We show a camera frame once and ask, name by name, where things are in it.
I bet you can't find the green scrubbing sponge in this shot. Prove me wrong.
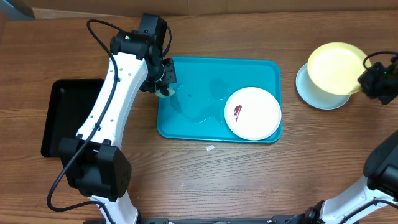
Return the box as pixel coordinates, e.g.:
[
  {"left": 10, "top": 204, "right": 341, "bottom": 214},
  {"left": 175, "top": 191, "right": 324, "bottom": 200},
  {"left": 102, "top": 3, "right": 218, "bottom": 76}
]
[{"left": 155, "top": 87, "right": 175, "bottom": 98}]

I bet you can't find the yellow-green plate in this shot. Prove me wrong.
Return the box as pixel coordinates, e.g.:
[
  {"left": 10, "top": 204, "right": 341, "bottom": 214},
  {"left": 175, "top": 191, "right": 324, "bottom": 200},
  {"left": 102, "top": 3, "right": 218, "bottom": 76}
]
[{"left": 307, "top": 42, "right": 372, "bottom": 95}]

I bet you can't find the light blue plate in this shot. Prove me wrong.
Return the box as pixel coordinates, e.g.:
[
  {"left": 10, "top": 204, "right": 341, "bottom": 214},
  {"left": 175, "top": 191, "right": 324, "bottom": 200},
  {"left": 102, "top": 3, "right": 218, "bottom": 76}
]
[{"left": 295, "top": 64, "right": 350, "bottom": 110}]

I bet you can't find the white pink plate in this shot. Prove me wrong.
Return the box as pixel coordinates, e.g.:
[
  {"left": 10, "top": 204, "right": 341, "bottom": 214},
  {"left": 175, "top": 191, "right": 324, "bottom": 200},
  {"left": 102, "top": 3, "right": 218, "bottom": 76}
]
[{"left": 224, "top": 87, "right": 282, "bottom": 141}]

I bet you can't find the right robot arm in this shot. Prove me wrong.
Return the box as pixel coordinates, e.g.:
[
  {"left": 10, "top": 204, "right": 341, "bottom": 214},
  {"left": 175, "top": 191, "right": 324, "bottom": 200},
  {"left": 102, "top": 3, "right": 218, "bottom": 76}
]
[{"left": 286, "top": 51, "right": 397, "bottom": 223}]

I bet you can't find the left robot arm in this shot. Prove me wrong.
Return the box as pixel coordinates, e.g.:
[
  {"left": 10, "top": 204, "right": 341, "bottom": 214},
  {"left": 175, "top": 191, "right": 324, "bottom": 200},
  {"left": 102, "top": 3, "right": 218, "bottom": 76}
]
[{"left": 47, "top": 14, "right": 177, "bottom": 223}]

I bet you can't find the teal plastic tray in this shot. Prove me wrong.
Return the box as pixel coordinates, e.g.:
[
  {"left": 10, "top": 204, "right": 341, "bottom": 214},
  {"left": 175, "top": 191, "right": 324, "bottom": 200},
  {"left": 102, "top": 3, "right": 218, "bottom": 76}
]
[{"left": 157, "top": 57, "right": 282, "bottom": 142}]

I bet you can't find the small white paper scrap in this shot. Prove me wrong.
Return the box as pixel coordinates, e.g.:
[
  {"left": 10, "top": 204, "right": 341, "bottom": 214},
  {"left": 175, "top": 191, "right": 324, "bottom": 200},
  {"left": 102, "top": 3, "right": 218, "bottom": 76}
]
[{"left": 206, "top": 145, "right": 215, "bottom": 151}]

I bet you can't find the black rectangular bin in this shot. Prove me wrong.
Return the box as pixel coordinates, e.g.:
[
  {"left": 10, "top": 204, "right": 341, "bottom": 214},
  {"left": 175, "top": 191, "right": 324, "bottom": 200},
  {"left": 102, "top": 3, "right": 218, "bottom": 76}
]
[{"left": 41, "top": 79, "right": 104, "bottom": 157}]

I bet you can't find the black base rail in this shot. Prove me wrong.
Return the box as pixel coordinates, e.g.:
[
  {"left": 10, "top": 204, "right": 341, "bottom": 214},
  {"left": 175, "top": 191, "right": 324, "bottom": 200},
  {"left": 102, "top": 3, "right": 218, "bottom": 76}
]
[{"left": 137, "top": 214, "right": 304, "bottom": 224}]

